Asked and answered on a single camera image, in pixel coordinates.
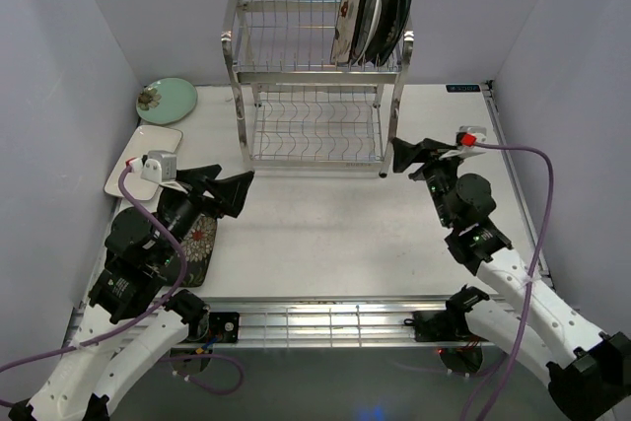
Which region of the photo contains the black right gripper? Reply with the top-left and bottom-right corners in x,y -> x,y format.
392,137 -> 467,228

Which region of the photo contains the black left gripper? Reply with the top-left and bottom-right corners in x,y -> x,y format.
153,163 -> 253,264

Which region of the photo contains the black floral plate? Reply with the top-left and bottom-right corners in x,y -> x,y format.
366,0 -> 399,67
149,214 -> 218,288

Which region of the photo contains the cream floral square plate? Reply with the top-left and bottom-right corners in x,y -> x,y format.
330,0 -> 360,66

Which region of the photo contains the round white teal-rimmed plate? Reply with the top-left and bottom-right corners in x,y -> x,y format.
349,0 -> 382,65

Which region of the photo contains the teal square plate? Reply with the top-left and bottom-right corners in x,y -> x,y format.
397,0 -> 412,40

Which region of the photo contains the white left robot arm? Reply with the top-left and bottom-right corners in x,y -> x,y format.
1,150 -> 254,420

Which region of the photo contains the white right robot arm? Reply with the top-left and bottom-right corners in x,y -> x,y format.
393,140 -> 630,420

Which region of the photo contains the stainless steel dish rack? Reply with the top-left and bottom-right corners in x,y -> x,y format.
221,0 -> 414,177

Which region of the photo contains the white rectangular plate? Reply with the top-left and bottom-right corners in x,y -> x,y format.
104,124 -> 183,201

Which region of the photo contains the blue table label sticker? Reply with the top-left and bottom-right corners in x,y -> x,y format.
446,84 -> 481,94

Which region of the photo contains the mint green round plate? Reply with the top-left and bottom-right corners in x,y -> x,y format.
136,78 -> 198,125

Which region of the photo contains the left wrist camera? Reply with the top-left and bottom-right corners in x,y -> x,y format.
125,150 -> 177,184

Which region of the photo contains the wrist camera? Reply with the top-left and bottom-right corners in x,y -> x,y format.
125,150 -> 177,184
437,126 -> 487,163

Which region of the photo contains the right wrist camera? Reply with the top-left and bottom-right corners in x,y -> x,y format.
437,126 -> 487,163

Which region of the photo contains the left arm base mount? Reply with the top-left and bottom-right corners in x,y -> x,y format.
187,300 -> 241,345

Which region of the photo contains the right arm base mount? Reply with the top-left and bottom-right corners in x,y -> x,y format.
403,285 -> 490,342

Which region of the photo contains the aluminium table edge rail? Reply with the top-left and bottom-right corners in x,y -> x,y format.
62,303 -> 593,349

